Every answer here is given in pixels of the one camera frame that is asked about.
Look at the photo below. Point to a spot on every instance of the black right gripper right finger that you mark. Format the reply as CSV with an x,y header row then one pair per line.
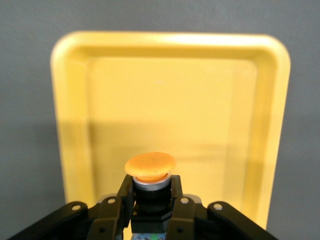
x,y
187,215

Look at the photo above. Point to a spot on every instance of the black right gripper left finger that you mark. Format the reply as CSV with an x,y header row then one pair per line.
x,y
107,215

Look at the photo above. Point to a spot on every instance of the yellow mushroom push button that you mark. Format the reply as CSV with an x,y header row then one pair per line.
x,y
150,165

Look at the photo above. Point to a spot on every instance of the yellow plastic tray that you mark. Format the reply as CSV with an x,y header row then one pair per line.
x,y
175,100

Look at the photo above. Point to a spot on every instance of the dark grey table mat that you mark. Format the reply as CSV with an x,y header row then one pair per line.
x,y
25,100

